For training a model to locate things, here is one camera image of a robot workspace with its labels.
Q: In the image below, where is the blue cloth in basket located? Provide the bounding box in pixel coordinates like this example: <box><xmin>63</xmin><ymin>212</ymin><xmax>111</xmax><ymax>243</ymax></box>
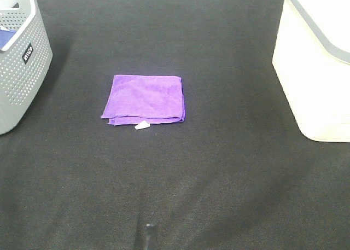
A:
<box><xmin>0</xmin><ymin>26</ymin><xmax>16</xmax><ymax>48</ymax></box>

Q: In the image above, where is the purple towel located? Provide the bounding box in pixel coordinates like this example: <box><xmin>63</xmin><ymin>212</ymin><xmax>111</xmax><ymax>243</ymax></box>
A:
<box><xmin>101</xmin><ymin>74</ymin><xmax>185</xmax><ymax>126</ymax></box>

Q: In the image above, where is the black table cloth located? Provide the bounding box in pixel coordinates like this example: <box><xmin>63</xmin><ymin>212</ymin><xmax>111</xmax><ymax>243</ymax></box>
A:
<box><xmin>1</xmin><ymin>0</ymin><xmax>349</xmax><ymax>249</ymax></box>

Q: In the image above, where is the grey perforated basket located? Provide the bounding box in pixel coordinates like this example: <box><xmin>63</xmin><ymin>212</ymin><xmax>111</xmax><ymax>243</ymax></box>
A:
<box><xmin>1</xmin><ymin>0</ymin><xmax>53</xmax><ymax>134</ymax></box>

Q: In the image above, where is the cream white storage bin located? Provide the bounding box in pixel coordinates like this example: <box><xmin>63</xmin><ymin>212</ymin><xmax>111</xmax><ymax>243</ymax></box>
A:
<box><xmin>272</xmin><ymin>0</ymin><xmax>349</xmax><ymax>142</ymax></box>

